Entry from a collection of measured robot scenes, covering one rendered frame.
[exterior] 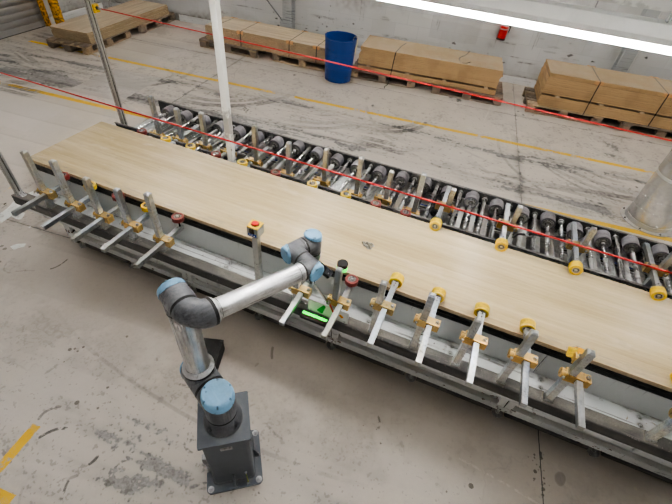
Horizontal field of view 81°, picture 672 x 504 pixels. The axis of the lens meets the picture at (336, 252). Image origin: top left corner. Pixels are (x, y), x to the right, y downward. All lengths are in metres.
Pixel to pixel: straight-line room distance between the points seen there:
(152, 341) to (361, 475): 1.77
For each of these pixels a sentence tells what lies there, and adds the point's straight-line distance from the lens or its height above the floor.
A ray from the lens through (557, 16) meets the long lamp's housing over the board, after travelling 1.73.
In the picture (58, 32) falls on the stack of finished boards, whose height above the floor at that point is 0.24.
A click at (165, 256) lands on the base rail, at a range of 2.89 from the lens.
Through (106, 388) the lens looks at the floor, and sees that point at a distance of 3.23.
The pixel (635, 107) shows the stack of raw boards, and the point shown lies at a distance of 8.13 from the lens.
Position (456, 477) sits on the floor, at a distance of 2.93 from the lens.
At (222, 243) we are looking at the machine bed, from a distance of 2.84.
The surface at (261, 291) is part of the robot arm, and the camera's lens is 1.65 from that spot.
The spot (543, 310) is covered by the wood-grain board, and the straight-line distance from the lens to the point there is 2.63.
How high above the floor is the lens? 2.64
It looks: 43 degrees down
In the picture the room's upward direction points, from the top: 7 degrees clockwise
